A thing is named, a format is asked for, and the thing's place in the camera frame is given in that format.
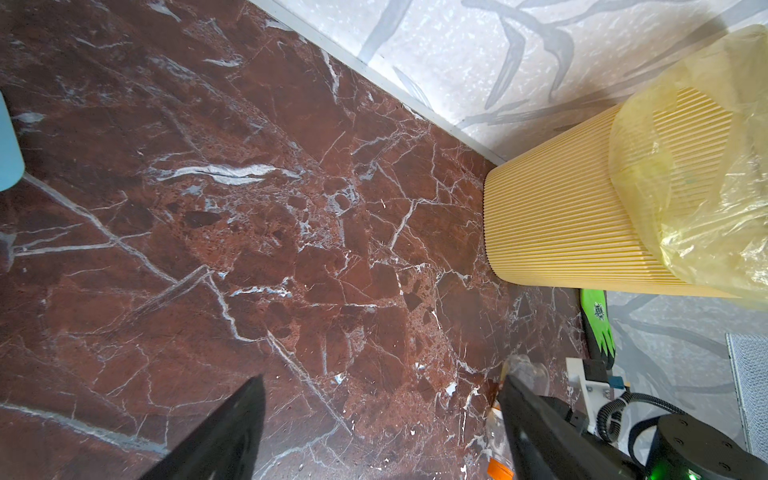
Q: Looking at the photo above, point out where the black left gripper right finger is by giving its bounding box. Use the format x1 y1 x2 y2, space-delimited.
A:
498 375 645 479

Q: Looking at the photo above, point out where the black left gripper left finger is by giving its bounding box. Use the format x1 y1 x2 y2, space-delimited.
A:
142 376 266 479

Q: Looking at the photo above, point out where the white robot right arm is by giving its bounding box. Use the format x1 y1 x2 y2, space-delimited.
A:
646 414 767 480

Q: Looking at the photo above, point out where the yellow ribbed plastic bin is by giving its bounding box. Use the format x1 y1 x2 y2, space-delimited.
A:
483 88 733 298

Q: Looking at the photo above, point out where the yellow bin liner bag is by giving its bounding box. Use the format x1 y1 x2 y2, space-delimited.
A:
608 24 767 308

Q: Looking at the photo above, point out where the orange label bottle upper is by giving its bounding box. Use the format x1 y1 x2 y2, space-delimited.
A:
485 354 550 480

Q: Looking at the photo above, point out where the green black rubber glove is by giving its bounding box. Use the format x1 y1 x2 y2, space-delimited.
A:
580 289 616 370

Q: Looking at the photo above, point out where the light blue garden trowel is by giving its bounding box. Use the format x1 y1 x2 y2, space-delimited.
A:
0 96 25 192

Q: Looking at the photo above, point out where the white wire mesh basket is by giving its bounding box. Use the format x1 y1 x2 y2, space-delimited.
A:
726 333 768 461

